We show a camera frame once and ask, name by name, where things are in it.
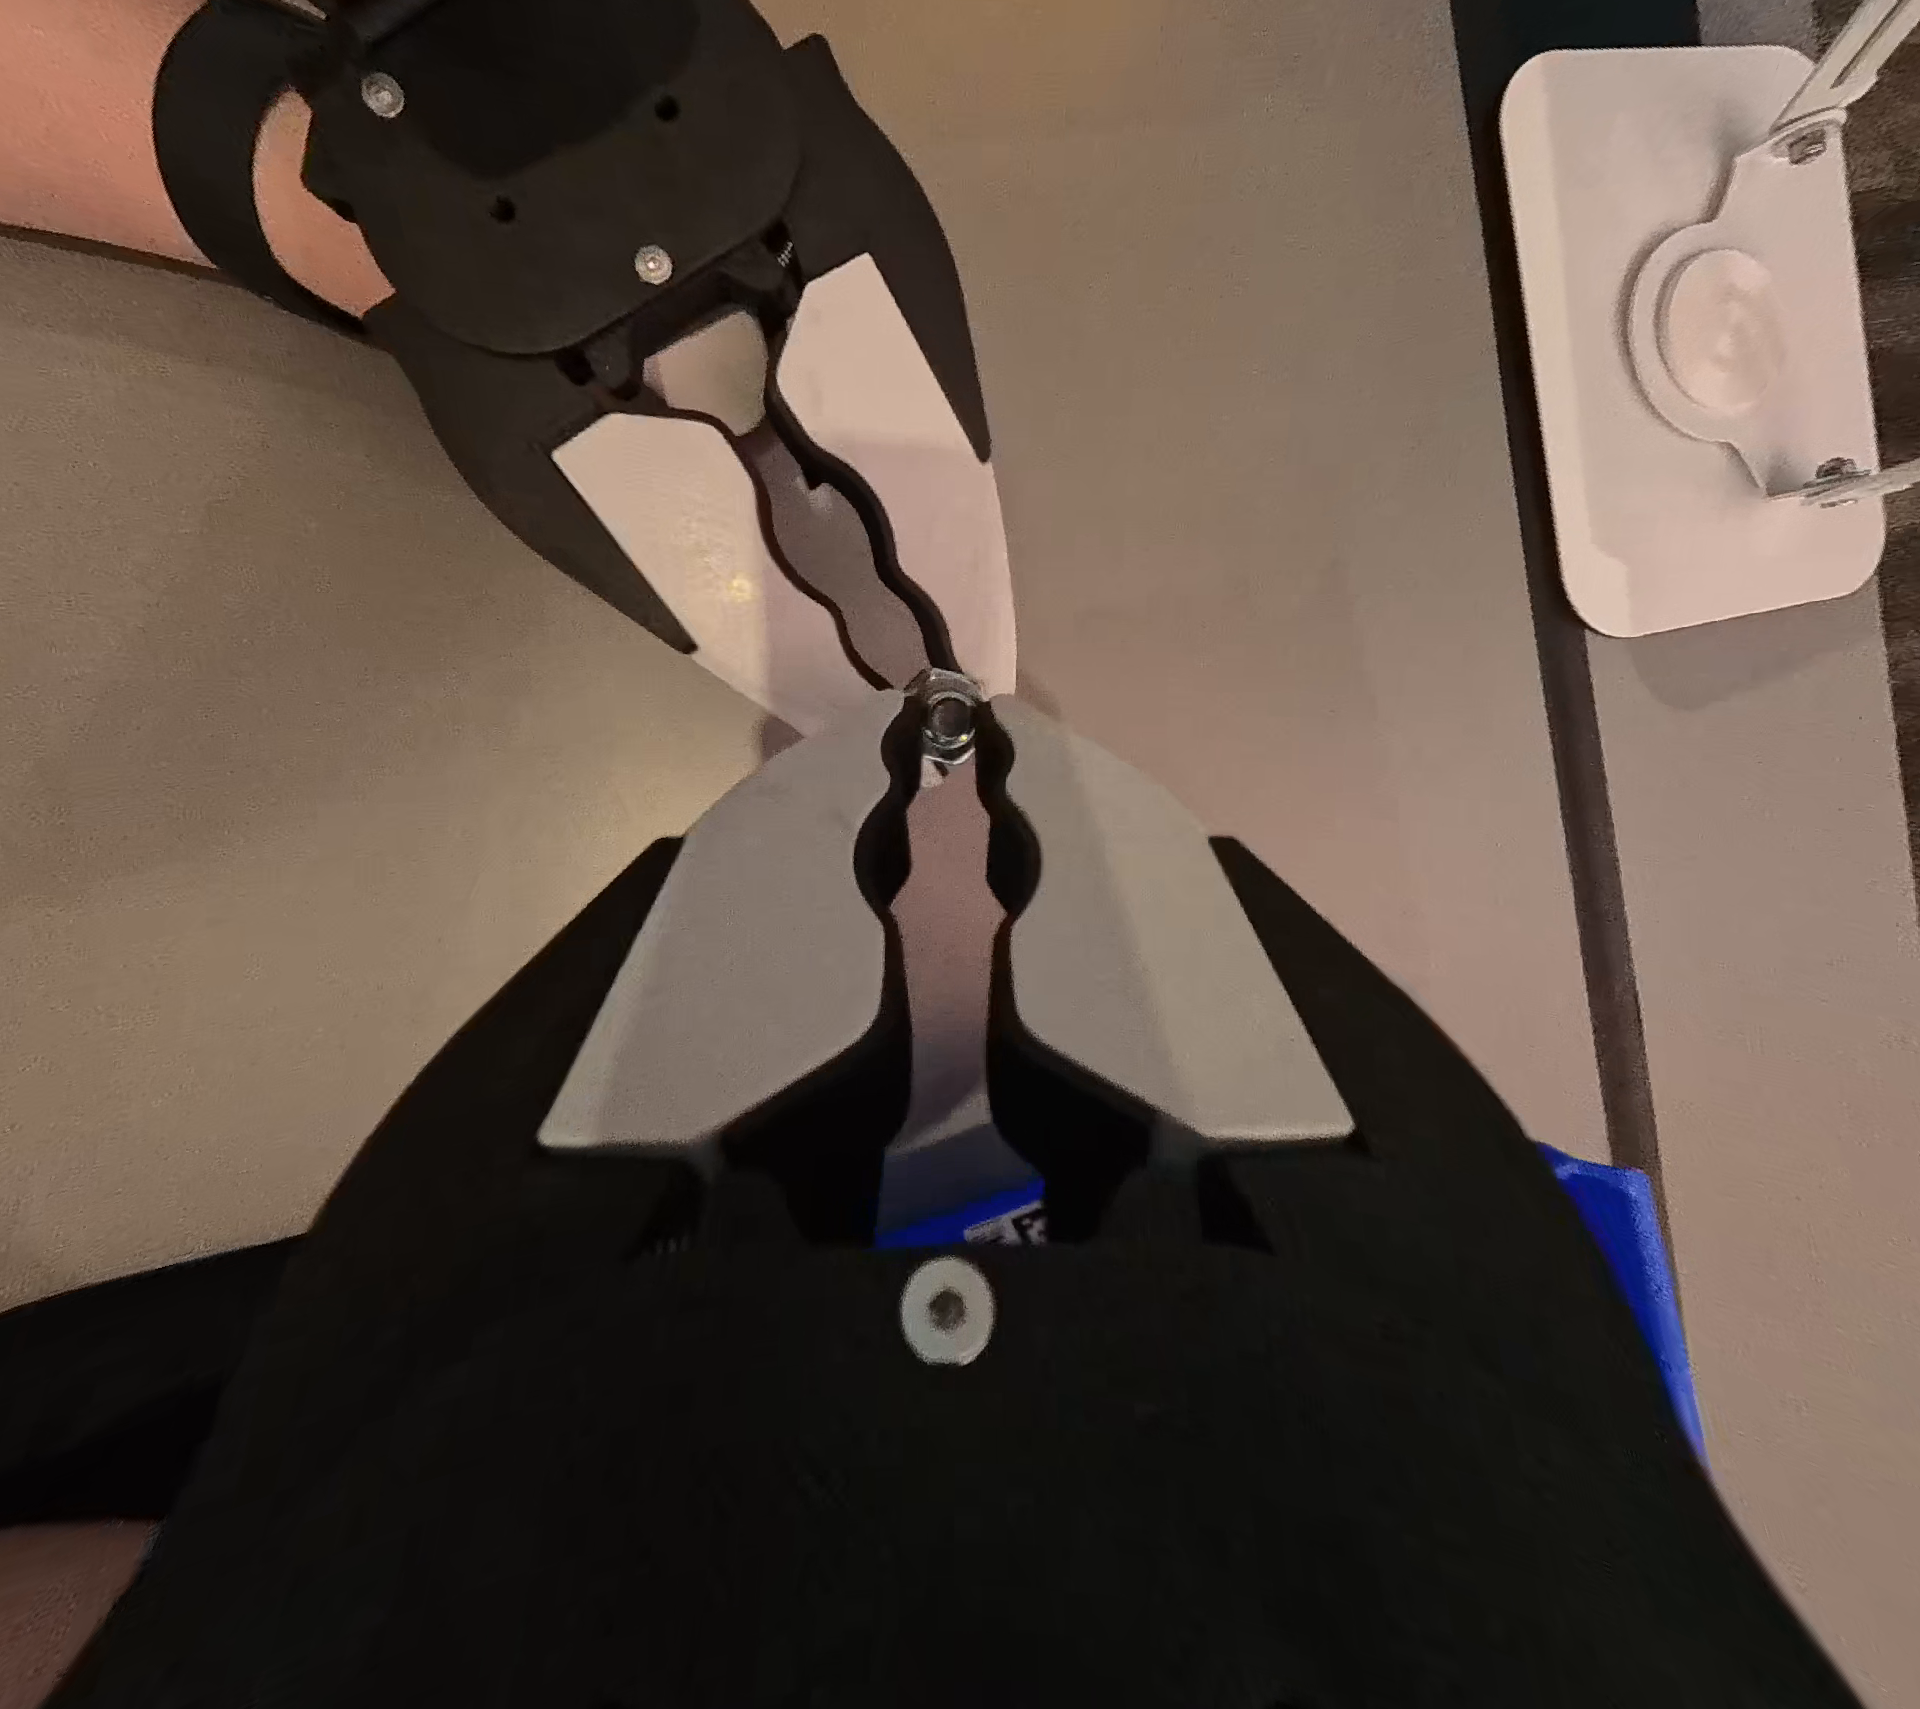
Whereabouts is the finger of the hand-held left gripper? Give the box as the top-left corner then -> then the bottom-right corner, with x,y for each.
767,253 -> 1026,709
546,403 -> 903,739

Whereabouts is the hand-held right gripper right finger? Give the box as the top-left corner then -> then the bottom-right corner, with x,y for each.
973,697 -> 1364,1150

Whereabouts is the person's left hand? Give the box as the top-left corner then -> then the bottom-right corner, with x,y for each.
248,99 -> 385,315

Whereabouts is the white document stand with instructions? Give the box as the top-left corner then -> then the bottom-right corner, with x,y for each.
1500,0 -> 1920,641

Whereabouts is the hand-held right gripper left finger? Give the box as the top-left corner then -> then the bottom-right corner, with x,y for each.
533,692 -> 918,1157

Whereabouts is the silver hex bolt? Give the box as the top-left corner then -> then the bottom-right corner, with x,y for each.
909,697 -> 977,789

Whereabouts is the blue plastic bin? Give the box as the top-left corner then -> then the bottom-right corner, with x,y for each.
877,1139 -> 1713,1471

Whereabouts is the person's left forearm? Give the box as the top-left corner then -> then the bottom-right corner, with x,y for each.
0,0 -> 211,266

